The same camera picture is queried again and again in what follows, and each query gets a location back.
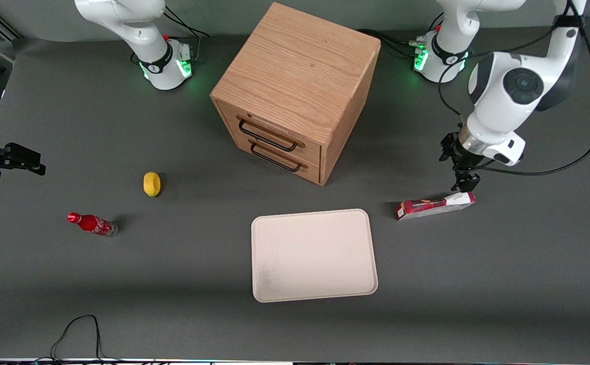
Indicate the black metal frame rail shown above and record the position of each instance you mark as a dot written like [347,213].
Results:
[3,25]

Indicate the yellow toy lemon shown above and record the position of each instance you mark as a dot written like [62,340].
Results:
[152,184]

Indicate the beige plastic tray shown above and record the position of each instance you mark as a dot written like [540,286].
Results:
[312,256]

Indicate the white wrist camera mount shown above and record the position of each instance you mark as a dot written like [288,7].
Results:
[505,149]

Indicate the red cola bottle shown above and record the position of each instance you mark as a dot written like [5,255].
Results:
[92,224]

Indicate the red cookie box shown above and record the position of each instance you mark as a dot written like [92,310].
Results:
[429,207]

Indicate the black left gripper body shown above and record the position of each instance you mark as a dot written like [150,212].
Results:
[460,158]

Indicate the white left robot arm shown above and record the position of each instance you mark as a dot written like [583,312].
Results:
[508,96]

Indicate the wooden drawer cabinet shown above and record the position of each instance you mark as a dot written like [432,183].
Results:
[300,66]

